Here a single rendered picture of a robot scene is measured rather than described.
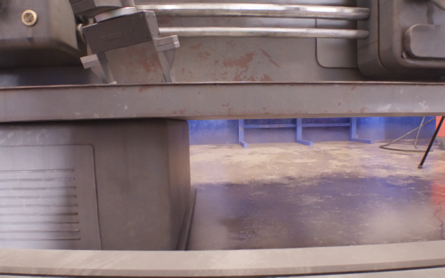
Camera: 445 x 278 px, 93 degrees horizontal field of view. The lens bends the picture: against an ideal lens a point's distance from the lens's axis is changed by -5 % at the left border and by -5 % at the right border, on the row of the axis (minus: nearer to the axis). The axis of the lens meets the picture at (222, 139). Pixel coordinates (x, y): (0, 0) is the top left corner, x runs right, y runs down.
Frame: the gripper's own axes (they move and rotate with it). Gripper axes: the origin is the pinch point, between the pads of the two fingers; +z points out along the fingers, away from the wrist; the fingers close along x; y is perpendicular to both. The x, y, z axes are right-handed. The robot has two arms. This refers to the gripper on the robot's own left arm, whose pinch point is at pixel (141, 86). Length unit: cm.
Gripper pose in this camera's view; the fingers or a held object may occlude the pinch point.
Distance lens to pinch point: 51.0
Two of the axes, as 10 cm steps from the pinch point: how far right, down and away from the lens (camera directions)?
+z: 1.9, 8.7, 4.5
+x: -9.8, 1.2, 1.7
